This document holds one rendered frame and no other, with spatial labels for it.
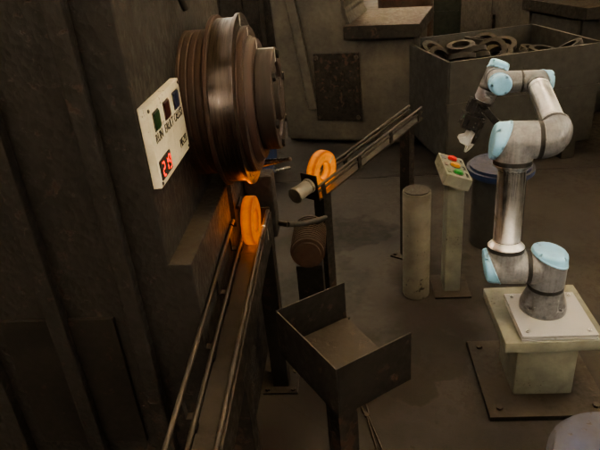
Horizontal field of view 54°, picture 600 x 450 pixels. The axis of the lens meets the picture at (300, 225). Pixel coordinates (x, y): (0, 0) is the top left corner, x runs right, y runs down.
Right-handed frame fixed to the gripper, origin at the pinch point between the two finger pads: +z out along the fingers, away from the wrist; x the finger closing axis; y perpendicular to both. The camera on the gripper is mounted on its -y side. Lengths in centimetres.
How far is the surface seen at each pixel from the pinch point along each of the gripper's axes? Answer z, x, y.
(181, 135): -10, 85, 98
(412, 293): 69, 3, -2
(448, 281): 62, -1, -17
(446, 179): 12.5, 4.8, 4.7
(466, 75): -3, -134, -27
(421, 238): 42.0, 2.8, 3.7
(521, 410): 60, 73, -29
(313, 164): 15, 20, 59
